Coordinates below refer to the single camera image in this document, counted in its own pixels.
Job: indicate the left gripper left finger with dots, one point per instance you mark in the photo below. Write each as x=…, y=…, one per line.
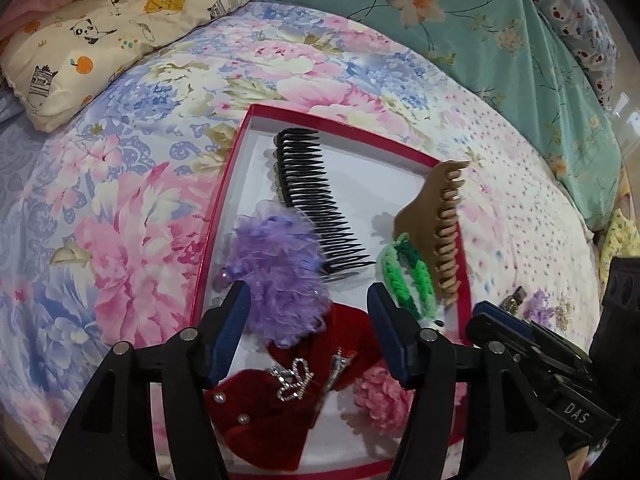
x=109, y=434

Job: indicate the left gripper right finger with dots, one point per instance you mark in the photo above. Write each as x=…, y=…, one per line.
x=507, y=434

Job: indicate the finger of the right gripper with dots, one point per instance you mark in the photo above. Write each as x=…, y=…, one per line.
x=491, y=323

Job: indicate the green braided hair band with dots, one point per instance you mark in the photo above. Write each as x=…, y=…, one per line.
x=407, y=278

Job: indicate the tan claw hair clip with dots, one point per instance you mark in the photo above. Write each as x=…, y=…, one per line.
x=431, y=221

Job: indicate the purple fluffy scrunchie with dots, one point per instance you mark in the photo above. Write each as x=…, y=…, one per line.
x=276, y=252

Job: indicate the black hair comb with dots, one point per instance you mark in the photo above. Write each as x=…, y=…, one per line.
x=303, y=184

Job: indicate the purple flower hair clip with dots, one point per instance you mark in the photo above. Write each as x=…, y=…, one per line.
x=539, y=310

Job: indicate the small dark hair clip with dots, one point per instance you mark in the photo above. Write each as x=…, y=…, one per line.
x=514, y=301

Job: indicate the pink fluffy scrunchie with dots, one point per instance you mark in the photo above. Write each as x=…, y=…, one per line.
x=381, y=398

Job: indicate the yellow floral cloth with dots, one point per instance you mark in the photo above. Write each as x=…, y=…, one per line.
x=621, y=240

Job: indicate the red velvet bow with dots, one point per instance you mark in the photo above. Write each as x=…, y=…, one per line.
x=264, y=416

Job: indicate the red white shallow box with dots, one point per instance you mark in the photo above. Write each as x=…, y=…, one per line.
x=371, y=178

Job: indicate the rhinestone hair clip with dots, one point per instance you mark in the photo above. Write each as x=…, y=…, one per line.
x=294, y=381

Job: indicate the floral bed quilt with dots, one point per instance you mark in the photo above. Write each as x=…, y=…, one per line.
x=103, y=223

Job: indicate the teal floral pillow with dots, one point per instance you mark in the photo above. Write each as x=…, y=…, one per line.
x=507, y=54

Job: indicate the white bear print pillow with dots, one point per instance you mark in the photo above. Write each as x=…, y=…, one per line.
x=584, y=31

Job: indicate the cartoon print cream pillow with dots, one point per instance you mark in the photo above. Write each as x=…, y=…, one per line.
x=58, y=64

